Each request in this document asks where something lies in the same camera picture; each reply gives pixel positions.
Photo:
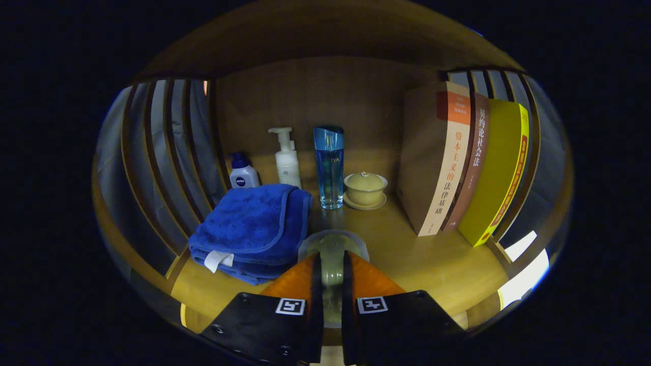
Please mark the brown book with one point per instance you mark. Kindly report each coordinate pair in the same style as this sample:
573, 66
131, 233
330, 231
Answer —
475, 168

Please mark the yellow book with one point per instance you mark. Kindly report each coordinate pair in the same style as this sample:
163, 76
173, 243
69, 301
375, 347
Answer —
496, 178

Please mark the white grey equipment case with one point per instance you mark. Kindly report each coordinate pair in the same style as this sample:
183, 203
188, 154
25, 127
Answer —
524, 277

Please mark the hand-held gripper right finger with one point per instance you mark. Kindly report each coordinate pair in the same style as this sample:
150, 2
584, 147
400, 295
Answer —
347, 295

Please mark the white pump bottle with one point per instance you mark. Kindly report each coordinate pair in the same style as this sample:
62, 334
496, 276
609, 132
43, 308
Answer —
288, 168

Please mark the blue folded towel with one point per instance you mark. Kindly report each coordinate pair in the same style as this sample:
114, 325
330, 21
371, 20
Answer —
249, 223

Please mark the wooden cabinet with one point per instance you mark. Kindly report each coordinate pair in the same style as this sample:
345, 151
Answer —
315, 86

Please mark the wooden countertop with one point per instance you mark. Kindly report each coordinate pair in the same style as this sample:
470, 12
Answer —
407, 254

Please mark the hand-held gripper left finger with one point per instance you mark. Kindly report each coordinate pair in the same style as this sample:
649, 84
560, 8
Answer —
317, 295

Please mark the beige orange book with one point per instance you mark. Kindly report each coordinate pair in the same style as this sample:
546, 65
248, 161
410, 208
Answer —
427, 162

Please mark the small white bottle blue cap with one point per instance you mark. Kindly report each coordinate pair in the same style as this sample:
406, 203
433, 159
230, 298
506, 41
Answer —
244, 178

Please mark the blue glass bottle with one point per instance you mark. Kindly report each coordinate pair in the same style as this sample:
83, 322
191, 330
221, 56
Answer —
329, 173

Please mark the yellow lidded teacup with saucer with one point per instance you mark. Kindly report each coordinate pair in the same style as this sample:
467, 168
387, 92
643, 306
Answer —
364, 189

